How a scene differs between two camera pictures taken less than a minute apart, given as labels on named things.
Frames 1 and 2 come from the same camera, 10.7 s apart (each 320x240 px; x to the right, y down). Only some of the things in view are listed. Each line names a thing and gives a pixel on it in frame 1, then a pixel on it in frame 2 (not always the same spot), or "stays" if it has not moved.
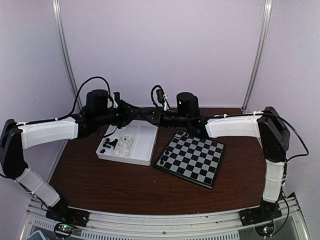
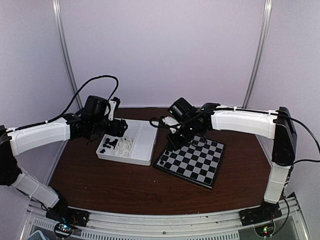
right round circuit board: x=265 y=230 stays
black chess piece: x=168 y=165 stays
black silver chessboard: x=197 y=160 stays
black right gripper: x=157 y=118 -> x=175 y=144
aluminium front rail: x=221 y=225 stays
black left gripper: x=128 y=115 -> x=118 y=130
